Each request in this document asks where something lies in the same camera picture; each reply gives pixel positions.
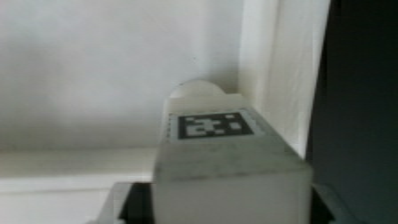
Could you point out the white table leg with tags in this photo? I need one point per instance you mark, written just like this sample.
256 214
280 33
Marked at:
232 178

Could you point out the white square tabletop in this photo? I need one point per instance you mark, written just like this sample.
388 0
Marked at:
97 55

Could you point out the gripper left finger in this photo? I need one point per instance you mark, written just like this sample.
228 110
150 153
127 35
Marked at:
129 205

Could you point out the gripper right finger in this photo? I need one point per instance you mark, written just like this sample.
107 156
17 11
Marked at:
329 209

